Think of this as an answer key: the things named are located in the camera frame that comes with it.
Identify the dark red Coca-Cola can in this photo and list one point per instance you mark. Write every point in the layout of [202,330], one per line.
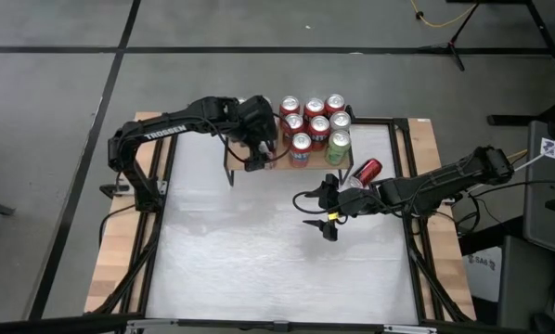
[368,171]

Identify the silver and orange sparkling can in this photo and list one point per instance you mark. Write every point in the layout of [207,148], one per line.
[340,120]

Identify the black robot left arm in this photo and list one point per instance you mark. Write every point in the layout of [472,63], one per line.
[166,127]

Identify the white box with lettering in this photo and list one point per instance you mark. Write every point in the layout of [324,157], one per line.
[481,278]

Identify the wooden shelf with black legs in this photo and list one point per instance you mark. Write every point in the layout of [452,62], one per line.
[324,162]

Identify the black metal crossbar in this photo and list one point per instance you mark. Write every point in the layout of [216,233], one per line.
[50,323]

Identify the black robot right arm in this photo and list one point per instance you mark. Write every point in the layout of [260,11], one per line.
[444,181]

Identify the black tripod stand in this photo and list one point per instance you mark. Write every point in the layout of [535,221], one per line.
[451,45]

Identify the grey cabinet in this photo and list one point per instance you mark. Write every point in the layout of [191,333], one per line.
[537,209]

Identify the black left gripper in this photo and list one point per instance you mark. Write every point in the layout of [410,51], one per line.
[256,118]

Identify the green soda can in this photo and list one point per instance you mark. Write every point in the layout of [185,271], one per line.
[339,148]

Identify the dark grey case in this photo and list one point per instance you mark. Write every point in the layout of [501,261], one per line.
[523,287]

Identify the silver corner bracket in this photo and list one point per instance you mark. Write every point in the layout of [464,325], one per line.
[152,323]
[409,329]

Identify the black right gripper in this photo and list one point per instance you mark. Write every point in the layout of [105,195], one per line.
[358,201]

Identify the black desk frame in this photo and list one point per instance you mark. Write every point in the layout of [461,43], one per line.
[509,120]

